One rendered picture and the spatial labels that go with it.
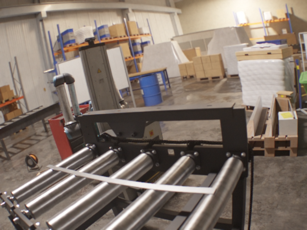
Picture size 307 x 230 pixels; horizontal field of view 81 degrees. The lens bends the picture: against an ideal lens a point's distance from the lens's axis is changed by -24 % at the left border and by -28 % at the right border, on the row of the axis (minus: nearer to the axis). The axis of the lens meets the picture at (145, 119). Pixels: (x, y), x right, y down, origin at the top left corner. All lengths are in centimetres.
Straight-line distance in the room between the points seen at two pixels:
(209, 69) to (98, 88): 744
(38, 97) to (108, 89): 964
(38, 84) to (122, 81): 670
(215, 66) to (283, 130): 695
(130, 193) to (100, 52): 158
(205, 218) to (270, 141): 217
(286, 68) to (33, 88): 1097
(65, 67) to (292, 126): 517
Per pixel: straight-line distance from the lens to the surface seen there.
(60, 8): 1339
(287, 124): 286
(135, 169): 135
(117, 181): 121
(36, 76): 1217
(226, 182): 103
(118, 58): 634
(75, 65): 598
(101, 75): 255
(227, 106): 117
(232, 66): 946
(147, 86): 684
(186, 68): 1135
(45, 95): 1227
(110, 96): 261
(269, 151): 300
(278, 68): 425
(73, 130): 253
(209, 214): 87
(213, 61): 948
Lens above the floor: 149
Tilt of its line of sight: 15 degrees down
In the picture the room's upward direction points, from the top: 14 degrees counter-clockwise
